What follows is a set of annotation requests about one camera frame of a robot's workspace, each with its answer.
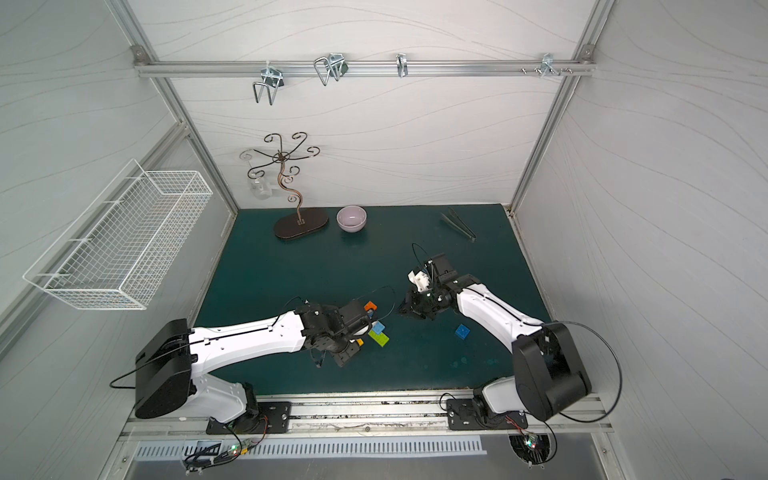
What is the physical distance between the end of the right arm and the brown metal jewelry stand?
50cm

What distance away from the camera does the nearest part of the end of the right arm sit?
638 millimetres

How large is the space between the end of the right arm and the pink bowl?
0.43 meters

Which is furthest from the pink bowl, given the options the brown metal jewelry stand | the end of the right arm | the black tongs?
the end of the right arm

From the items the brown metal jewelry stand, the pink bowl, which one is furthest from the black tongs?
the brown metal jewelry stand

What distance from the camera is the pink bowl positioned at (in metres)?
1.12

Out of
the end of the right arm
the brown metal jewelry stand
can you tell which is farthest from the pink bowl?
the end of the right arm

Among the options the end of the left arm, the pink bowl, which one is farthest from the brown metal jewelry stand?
the end of the left arm

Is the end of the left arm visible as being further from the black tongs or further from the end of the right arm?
the black tongs

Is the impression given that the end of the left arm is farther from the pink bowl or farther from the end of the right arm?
the pink bowl

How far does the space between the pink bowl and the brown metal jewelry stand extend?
79mm

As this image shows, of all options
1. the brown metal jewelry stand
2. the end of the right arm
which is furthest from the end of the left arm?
the brown metal jewelry stand

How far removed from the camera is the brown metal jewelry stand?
2.90ft

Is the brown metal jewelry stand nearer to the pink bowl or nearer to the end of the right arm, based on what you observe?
the pink bowl

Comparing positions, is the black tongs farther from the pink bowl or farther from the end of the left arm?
the end of the left arm
